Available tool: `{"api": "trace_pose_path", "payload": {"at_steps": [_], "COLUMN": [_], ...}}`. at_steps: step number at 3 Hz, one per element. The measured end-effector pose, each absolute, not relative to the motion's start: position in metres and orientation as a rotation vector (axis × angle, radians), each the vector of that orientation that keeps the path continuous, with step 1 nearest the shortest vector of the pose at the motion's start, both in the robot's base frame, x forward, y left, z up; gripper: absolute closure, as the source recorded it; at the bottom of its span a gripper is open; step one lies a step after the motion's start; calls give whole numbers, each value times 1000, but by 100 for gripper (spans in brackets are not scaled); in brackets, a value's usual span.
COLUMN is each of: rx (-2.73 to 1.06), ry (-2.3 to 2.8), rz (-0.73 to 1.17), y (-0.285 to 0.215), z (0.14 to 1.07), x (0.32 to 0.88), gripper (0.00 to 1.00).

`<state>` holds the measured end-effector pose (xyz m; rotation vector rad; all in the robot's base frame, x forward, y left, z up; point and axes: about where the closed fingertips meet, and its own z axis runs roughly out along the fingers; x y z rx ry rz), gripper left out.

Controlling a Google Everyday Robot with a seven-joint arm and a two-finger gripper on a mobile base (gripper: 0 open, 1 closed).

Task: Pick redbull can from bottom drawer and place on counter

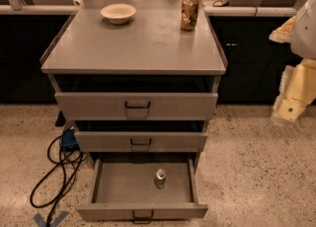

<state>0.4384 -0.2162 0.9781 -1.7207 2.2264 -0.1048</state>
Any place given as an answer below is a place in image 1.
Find grey open bottom drawer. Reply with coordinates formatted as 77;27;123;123
77;153;207;221

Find gold patterned soda can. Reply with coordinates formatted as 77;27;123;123
181;0;198;31

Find grey top drawer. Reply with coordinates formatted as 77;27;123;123
55;92;217;120

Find grey middle drawer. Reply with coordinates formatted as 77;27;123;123
75;131;207;152

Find grey metal drawer cabinet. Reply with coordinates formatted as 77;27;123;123
39;0;229;173

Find blue power box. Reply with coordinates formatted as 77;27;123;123
60;128;78;150

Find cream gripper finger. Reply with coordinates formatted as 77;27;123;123
269;16;295;43

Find silver blue redbull can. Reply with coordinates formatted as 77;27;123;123
154;169;166;189

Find black floor cables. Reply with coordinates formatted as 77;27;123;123
29;134;89;227

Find white paper bowl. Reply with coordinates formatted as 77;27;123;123
101;3;136;25

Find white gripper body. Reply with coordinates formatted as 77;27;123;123
271;58;316;126

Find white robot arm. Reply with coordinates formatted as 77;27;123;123
269;0;316;125

